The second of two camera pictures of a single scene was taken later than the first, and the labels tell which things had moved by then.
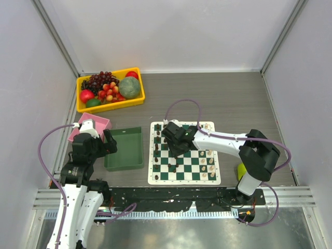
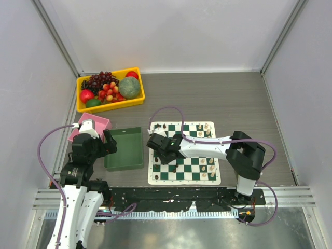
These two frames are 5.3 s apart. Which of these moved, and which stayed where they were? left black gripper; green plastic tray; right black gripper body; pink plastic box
Moved: right black gripper body
Stayed: green plastic tray; pink plastic box; left black gripper
